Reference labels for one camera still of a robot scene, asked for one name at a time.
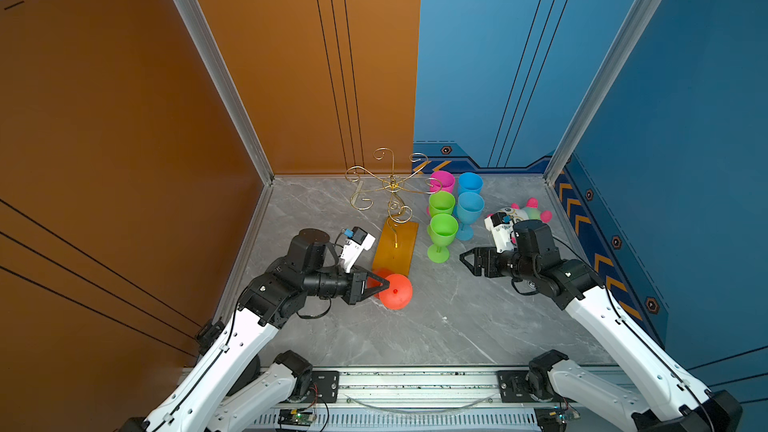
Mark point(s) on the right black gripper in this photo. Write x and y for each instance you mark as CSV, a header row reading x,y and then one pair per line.
x,y
482,253

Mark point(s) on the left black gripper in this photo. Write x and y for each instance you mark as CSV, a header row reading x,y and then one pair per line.
x,y
356,289

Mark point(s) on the red wine glass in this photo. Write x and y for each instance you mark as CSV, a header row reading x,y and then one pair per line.
x,y
399,292

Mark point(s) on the green wine glass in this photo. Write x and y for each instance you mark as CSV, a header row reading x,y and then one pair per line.
x,y
442,231
441,202

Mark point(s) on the light blue wine glass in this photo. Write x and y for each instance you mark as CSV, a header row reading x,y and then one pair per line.
x,y
468,209

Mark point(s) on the pink wine glass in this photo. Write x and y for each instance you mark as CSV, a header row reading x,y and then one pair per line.
x,y
441,180

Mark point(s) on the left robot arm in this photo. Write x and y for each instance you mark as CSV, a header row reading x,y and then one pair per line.
x,y
207,400

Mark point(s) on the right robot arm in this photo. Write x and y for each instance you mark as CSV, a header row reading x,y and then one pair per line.
x,y
668,397

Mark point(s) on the wooden rack base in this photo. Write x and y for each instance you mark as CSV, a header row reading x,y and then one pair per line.
x,y
395,248

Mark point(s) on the white pink plush toy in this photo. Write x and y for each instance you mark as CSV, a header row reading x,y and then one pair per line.
x,y
531,211

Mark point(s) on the left circuit board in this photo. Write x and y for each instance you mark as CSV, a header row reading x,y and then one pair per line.
x,y
295,419

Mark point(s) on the circuit board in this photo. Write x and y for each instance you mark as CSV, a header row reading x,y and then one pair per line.
x,y
555,419
295,419

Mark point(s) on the right circuit board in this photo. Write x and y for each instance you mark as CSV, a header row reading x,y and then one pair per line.
x,y
555,419

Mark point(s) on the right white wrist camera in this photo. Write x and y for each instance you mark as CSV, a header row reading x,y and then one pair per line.
x,y
501,226

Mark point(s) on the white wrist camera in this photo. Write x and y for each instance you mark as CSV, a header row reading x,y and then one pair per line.
x,y
501,226
357,241

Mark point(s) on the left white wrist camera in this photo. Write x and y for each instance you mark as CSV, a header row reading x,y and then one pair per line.
x,y
357,241

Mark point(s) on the gold wire glass rack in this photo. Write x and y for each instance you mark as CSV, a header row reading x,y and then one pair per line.
x,y
367,182

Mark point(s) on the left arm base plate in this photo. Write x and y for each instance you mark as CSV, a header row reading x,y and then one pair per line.
x,y
322,385

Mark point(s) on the aluminium front rail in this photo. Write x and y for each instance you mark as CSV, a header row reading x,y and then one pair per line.
x,y
431,399

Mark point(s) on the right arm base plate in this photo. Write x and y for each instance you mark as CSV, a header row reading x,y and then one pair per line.
x,y
514,386

